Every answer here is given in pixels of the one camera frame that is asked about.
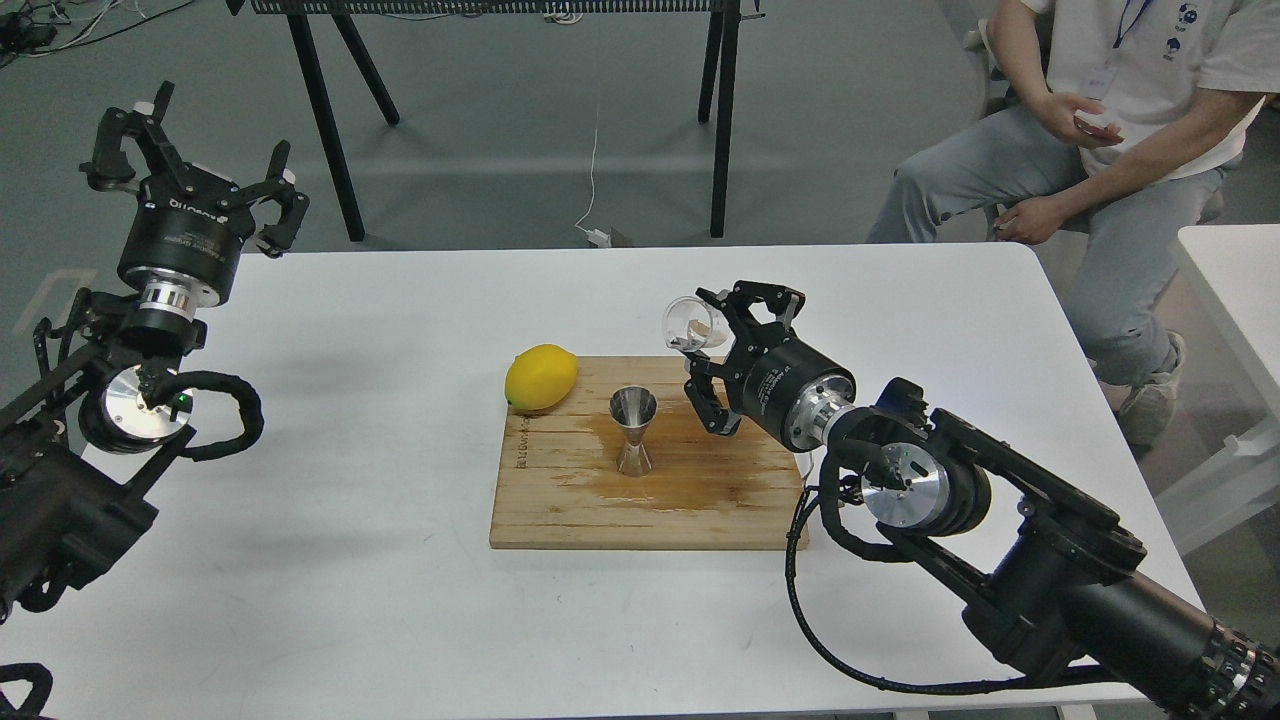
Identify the yellow lemon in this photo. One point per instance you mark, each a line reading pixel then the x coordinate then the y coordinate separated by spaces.
pixel 540 377

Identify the seated person white shirt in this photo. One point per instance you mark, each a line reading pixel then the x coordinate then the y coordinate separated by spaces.
pixel 1183 80

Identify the small clear glass cup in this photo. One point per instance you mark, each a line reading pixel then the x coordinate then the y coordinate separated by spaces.
pixel 691 324

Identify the black metal frame table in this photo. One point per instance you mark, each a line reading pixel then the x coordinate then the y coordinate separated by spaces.
pixel 450 125

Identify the wooden cutting board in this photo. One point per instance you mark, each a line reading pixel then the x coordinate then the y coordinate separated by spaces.
pixel 559 488

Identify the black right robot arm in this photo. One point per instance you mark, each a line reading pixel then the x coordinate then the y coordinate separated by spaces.
pixel 1048 576

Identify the white office chair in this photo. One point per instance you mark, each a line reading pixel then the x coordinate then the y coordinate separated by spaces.
pixel 993 85

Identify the smartphone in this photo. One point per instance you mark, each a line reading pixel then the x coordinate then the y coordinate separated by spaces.
pixel 1096 126

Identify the steel double jigger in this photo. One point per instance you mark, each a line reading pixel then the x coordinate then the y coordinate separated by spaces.
pixel 633 408

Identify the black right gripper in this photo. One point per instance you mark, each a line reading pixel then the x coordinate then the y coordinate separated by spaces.
pixel 791 391

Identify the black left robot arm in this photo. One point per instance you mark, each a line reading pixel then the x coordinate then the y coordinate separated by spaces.
pixel 112 410

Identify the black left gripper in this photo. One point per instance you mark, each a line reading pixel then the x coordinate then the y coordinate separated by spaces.
pixel 185 240

